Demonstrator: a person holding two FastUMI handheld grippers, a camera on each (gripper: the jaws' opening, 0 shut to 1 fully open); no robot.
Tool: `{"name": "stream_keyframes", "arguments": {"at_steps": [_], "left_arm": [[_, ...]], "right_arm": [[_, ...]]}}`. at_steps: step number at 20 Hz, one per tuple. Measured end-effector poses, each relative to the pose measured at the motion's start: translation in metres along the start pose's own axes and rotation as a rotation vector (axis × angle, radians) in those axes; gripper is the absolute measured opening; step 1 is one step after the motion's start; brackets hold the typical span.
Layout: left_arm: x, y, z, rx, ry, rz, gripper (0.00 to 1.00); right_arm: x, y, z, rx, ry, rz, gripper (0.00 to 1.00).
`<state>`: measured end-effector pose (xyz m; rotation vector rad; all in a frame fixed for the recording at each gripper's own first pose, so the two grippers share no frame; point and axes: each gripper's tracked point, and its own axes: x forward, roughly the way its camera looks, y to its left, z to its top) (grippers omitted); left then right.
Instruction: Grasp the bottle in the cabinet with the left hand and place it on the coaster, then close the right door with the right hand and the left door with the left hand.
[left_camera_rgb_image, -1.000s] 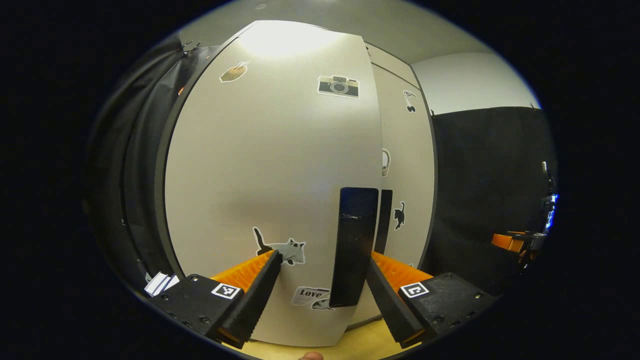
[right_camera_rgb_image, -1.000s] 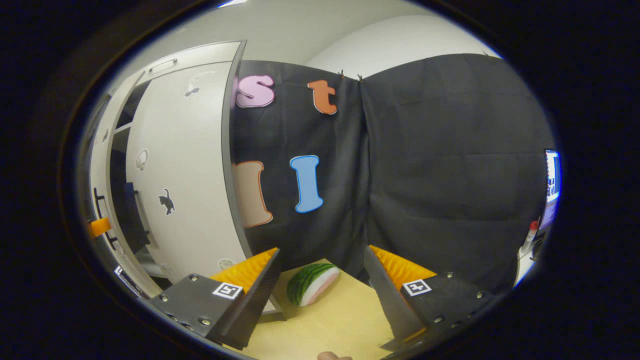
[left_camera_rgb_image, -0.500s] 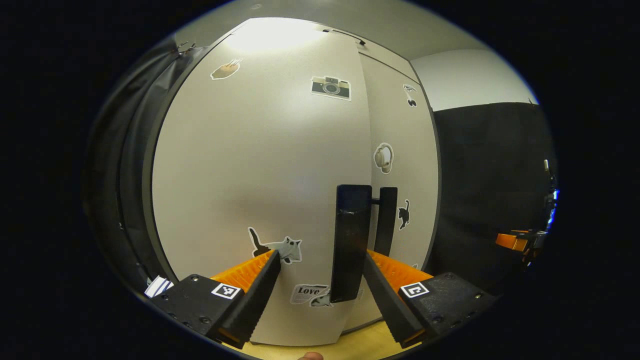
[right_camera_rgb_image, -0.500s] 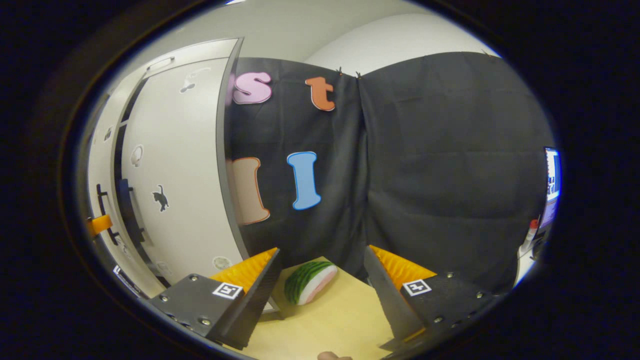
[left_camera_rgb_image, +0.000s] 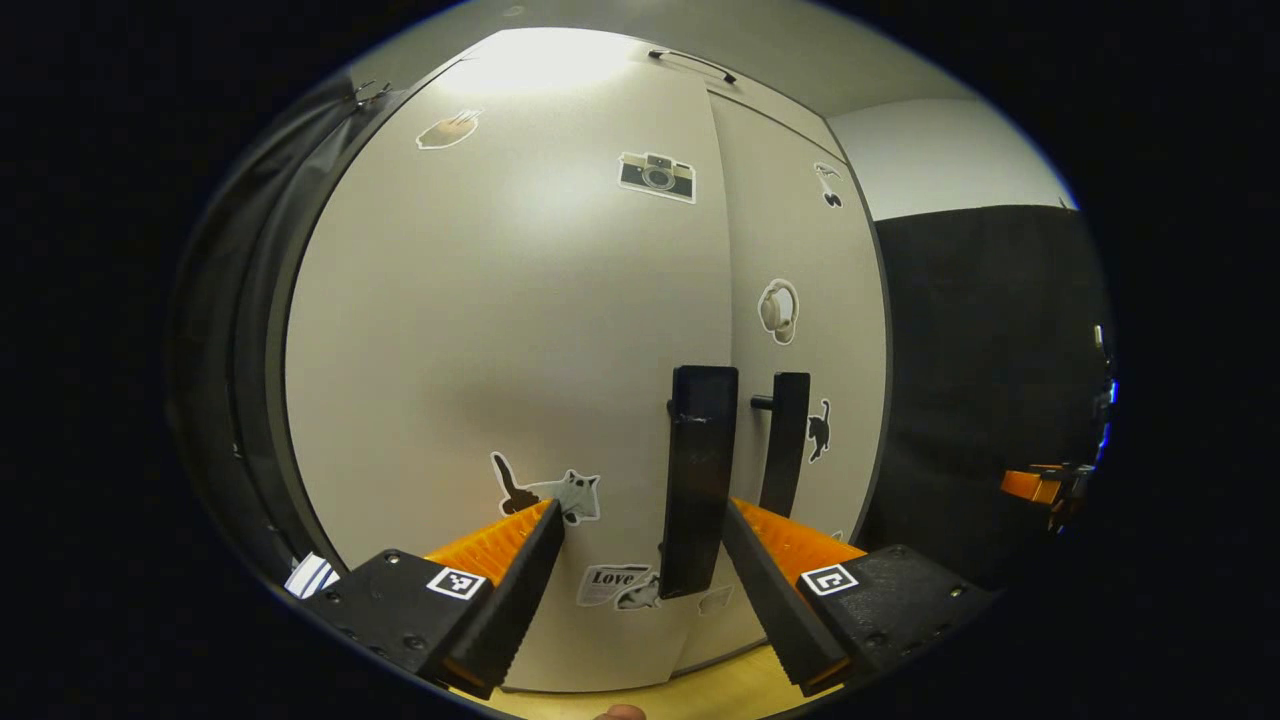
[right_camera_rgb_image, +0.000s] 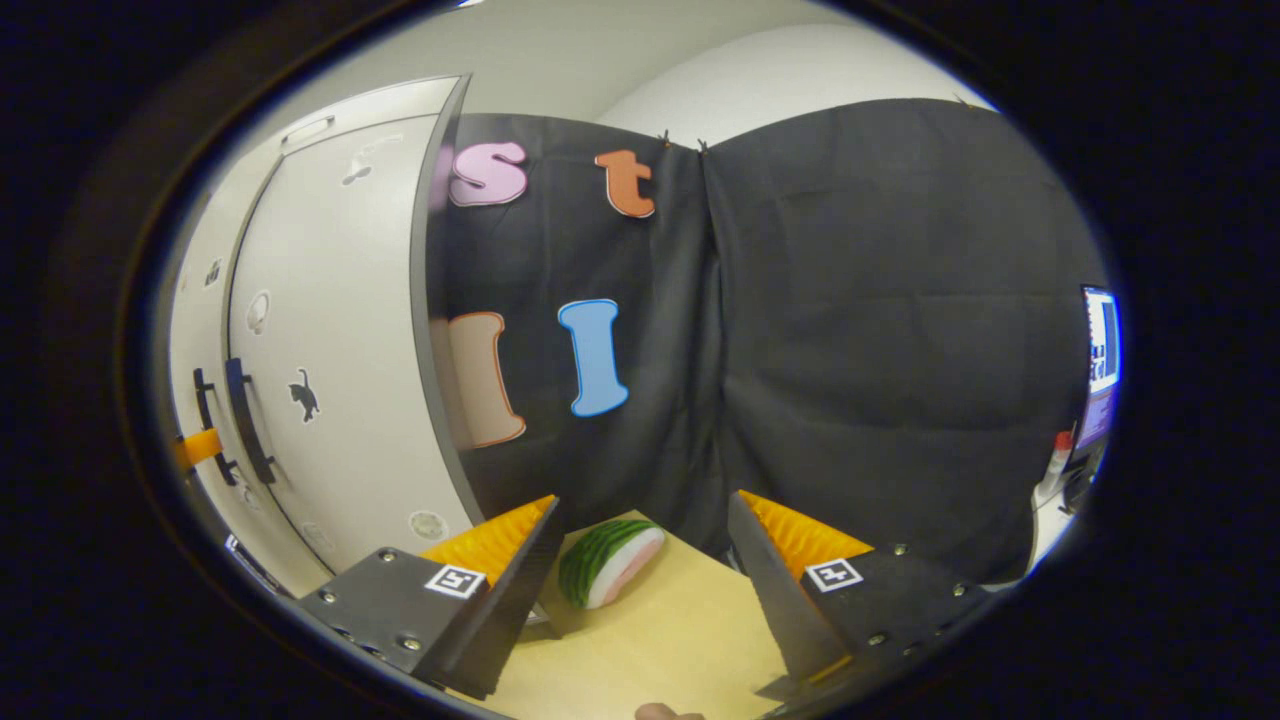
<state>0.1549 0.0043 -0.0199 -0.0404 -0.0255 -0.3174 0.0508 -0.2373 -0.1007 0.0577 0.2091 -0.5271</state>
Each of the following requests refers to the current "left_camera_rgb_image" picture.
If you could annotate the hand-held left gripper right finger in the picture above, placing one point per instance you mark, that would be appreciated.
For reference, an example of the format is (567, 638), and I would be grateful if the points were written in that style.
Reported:
(775, 605)

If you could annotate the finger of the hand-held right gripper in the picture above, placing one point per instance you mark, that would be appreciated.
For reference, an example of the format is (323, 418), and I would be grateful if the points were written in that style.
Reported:
(1030, 486)

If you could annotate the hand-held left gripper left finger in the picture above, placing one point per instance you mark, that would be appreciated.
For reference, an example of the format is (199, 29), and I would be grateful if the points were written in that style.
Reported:
(500, 610)

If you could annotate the white cabinet door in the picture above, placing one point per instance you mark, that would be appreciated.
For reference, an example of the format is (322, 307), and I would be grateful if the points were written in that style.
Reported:
(800, 240)
(500, 300)

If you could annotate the white cabinet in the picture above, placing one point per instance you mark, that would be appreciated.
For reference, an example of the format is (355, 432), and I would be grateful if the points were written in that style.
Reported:
(255, 350)

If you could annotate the white cabinet drawer front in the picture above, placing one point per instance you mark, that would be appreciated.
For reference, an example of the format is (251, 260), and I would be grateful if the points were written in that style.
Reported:
(770, 100)

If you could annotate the black backdrop cloth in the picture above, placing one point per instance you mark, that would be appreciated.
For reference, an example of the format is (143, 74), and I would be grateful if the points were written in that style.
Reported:
(980, 350)

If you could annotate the white striped paper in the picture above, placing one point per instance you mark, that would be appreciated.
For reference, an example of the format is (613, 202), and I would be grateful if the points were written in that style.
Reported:
(312, 576)

